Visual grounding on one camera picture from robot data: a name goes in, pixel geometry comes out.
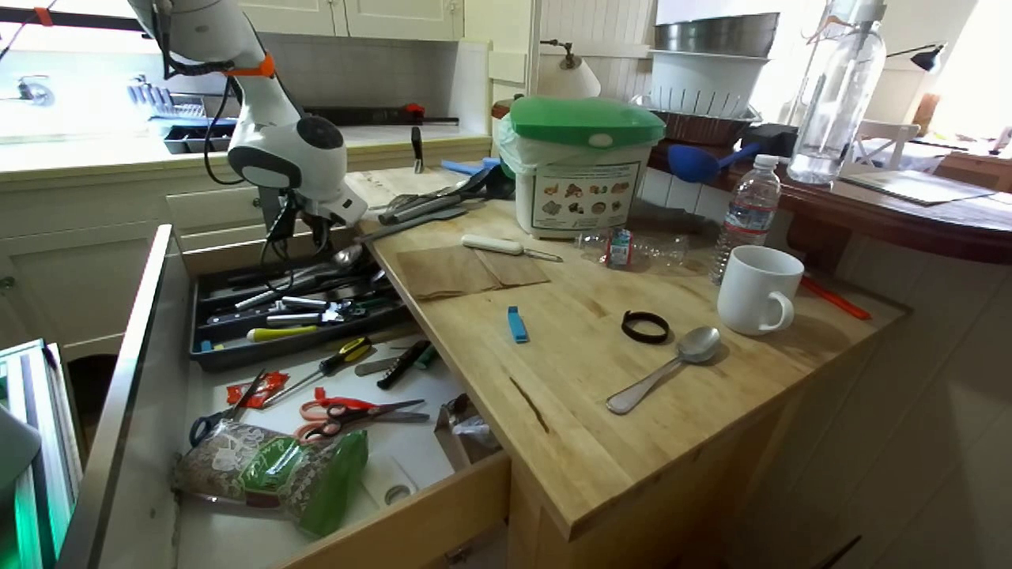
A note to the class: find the round dark wooden table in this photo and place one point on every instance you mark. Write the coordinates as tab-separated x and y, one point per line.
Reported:
897	226

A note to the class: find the black upright rod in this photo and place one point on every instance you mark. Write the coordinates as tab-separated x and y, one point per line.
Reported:
418	146

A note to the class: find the white ceramic mug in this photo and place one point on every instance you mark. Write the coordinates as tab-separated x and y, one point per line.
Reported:
753	285

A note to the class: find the green clear snack bag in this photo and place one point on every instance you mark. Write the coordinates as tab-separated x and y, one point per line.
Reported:
263	468

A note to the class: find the small green tool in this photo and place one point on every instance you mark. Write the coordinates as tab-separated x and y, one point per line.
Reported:
429	354

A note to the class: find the metal can opener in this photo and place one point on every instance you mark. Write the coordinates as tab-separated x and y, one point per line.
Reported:
337	312

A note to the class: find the black desk lamp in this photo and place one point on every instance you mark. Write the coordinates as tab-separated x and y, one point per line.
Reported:
919	56

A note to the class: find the white shade table lamp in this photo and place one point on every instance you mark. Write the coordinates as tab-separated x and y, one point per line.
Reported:
563	77

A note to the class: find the grey metal rack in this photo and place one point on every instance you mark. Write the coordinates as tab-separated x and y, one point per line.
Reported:
42	421

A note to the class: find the white round plastic gadget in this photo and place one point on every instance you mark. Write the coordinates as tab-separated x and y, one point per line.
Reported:
391	485

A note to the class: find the wooden butcher block island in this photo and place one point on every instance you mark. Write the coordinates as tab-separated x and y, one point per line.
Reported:
673	506

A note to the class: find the large metal spoon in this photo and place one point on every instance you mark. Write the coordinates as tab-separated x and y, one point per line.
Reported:
695	346

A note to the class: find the open wooden kitchen drawer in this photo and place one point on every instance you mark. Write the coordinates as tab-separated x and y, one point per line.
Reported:
422	533

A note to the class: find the small blue cylinder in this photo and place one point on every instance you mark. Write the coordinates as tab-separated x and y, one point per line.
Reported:
515	324

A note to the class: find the black cutlery tray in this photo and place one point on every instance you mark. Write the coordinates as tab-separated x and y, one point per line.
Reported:
224	354

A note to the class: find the blue grey dish rack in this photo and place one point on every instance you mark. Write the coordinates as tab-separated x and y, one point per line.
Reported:
183	105

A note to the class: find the grey metal spatula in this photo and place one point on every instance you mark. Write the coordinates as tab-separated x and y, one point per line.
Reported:
414	223

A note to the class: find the tall clear glass bottle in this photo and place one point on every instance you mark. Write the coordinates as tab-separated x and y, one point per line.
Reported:
839	95

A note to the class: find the small jar with blue label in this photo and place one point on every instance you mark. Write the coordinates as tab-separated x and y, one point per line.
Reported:
619	247

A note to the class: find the yellow black screwdriver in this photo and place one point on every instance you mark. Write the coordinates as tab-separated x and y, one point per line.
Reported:
349	352

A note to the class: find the black kitchen tongs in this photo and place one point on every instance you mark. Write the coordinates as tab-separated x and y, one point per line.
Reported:
444	195

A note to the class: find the small cardboard box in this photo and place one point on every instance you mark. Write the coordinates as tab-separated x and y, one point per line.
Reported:
468	431

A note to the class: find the white bin with green lid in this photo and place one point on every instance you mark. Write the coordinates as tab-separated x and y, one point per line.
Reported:
573	178

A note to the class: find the chrome faucet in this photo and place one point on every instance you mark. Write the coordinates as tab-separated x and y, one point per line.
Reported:
37	94

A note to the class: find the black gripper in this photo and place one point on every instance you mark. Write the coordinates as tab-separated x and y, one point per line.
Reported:
300	210

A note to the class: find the white paper sheet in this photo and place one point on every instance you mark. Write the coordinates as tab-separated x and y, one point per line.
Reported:
912	186

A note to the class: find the black window bar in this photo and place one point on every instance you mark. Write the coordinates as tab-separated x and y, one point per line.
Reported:
72	19

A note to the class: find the metal mixing bowl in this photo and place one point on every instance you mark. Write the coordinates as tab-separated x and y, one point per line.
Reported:
714	32

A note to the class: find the grey flat stick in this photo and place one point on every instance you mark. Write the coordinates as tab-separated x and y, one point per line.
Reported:
369	368

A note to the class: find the white kitchen cabinet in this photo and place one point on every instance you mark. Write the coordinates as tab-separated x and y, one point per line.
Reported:
84	253

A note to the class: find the small plastic water bottle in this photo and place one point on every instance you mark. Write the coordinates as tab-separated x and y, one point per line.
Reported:
750	210

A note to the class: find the blue cloth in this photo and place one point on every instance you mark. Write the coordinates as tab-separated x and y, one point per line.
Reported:
468	170

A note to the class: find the red pen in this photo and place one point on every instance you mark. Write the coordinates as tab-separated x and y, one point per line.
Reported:
839	302

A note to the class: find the black ice cube tray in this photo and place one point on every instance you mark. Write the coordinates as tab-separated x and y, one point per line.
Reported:
194	138

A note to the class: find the blue rubber glove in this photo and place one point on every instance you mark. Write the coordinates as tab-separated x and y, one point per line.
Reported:
695	163

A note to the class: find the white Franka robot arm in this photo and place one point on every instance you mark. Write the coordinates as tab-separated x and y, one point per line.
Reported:
263	105

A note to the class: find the white plastic crate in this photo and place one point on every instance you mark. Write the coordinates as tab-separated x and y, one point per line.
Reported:
673	190

